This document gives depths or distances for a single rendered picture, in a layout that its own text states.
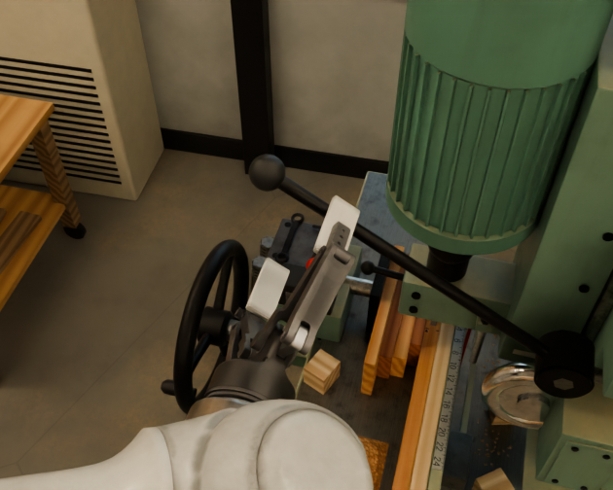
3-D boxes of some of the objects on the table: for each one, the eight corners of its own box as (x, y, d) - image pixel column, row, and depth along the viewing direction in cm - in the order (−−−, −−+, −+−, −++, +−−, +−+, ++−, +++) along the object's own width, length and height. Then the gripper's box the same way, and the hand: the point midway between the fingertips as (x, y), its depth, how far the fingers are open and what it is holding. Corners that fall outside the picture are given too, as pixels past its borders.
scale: (480, 187, 119) (480, 187, 119) (487, 189, 118) (487, 188, 118) (431, 468, 87) (431, 468, 87) (442, 471, 87) (443, 471, 87)
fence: (477, 190, 126) (483, 166, 122) (486, 192, 126) (492, 168, 122) (418, 525, 88) (423, 507, 84) (432, 529, 88) (438, 511, 84)
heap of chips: (297, 420, 97) (297, 409, 95) (389, 443, 95) (391, 434, 93) (278, 479, 92) (278, 470, 90) (376, 505, 90) (378, 496, 87)
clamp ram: (340, 277, 113) (342, 238, 106) (387, 287, 111) (392, 249, 105) (325, 323, 107) (327, 285, 100) (375, 333, 106) (379, 297, 99)
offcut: (340, 375, 102) (341, 361, 99) (323, 395, 100) (323, 381, 97) (320, 363, 103) (320, 348, 100) (303, 382, 101) (303, 367, 98)
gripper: (218, 470, 72) (280, 300, 85) (360, 397, 53) (412, 196, 67) (152, 436, 70) (227, 268, 83) (275, 348, 52) (346, 152, 65)
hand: (306, 244), depth 74 cm, fingers open, 13 cm apart
